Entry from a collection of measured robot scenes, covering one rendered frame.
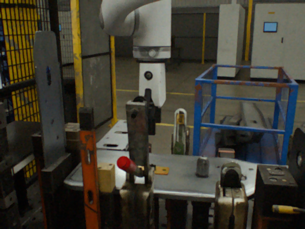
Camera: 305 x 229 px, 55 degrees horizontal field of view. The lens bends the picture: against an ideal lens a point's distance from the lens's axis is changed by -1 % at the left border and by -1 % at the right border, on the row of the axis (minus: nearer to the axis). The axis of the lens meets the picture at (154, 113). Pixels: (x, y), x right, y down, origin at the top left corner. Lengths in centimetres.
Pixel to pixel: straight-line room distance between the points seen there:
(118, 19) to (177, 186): 38
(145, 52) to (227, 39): 783
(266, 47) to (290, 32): 67
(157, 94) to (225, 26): 785
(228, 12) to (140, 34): 785
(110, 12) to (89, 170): 31
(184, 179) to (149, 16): 38
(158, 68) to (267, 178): 31
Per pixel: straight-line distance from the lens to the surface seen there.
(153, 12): 64
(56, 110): 84
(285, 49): 854
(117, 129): 107
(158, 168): 77
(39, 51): 76
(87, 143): 60
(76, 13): 327
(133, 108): 53
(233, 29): 844
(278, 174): 52
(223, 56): 849
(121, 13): 58
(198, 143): 266
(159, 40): 65
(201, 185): 71
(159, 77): 64
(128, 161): 47
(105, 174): 63
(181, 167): 78
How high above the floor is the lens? 134
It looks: 16 degrees down
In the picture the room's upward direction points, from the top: straight up
